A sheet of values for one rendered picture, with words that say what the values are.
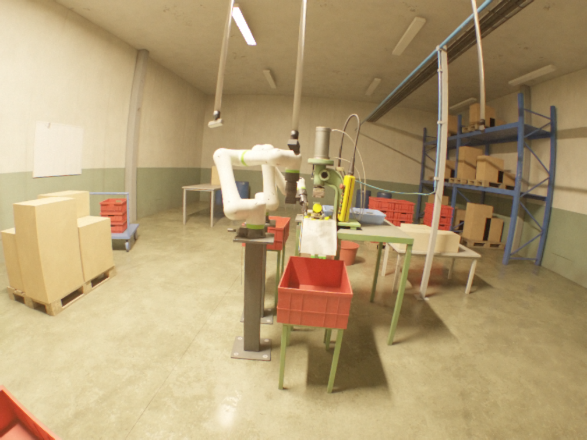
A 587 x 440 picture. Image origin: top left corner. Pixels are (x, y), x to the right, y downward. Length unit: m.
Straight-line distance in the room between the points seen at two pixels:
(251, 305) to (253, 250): 0.41
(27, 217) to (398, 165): 10.64
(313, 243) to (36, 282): 2.52
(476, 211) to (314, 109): 6.64
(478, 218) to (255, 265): 6.45
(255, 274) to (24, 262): 2.22
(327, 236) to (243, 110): 9.34
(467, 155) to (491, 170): 1.18
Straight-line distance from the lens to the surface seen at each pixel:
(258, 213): 1.84
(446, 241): 3.74
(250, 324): 2.14
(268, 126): 10.81
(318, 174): 2.29
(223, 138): 11.16
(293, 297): 1.55
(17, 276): 3.37
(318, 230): 2.15
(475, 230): 7.67
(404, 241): 2.20
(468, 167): 8.32
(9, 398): 1.20
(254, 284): 1.99
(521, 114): 6.41
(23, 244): 3.02
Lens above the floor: 1.37
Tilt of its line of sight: 10 degrees down
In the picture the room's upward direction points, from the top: 4 degrees clockwise
